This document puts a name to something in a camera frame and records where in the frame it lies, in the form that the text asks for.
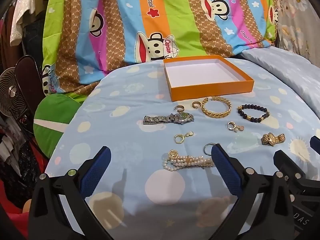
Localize gold wristwatch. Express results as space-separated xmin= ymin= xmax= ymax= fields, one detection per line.
xmin=261 ymin=133 xmax=286 ymax=146

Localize hoop earring with pink discs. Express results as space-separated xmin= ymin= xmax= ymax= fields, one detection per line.
xmin=227 ymin=121 xmax=245 ymax=132

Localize black bead bracelet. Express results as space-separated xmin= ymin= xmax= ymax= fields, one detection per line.
xmin=236 ymin=103 xmax=271 ymax=123

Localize silver ring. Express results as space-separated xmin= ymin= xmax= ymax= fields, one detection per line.
xmin=203 ymin=142 xmax=217 ymax=157

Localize gold chain bangle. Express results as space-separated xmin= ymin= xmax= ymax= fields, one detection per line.
xmin=201 ymin=96 xmax=232 ymax=119

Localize white pearl bracelet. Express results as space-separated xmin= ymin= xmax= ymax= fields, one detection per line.
xmin=162 ymin=149 xmax=216 ymax=172

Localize gold hoop earring with pearl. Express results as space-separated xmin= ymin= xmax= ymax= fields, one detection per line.
xmin=174 ymin=131 xmax=194 ymax=144

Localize gold huggie earring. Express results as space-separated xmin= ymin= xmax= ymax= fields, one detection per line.
xmin=174 ymin=105 xmax=185 ymax=113
xmin=191 ymin=101 xmax=202 ymax=109

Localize silver link wristwatch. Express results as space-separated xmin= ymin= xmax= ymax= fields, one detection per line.
xmin=143 ymin=112 xmax=194 ymax=125

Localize orange shallow cardboard box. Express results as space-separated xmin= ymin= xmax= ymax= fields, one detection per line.
xmin=163 ymin=55 xmax=254 ymax=102

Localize pale blue pillow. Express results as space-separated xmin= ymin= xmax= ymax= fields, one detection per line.
xmin=240 ymin=46 xmax=319 ymax=116

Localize green cushion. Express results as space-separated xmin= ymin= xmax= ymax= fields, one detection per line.
xmin=33 ymin=94 xmax=81 ymax=158

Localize small electric fan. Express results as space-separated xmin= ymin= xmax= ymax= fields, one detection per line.
xmin=0 ymin=67 xmax=27 ymax=118

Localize grey floral fabric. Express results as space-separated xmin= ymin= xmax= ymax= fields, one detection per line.
xmin=276 ymin=0 xmax=319 ymax=67

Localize hanging clothes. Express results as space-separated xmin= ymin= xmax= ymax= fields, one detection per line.
xmin=1 ymin=0 xmax=49 ymax=71

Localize colourful monkey print quilt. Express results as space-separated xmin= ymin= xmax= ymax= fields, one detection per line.
xmin=41 ymin=0 xmax=278 ymax=95

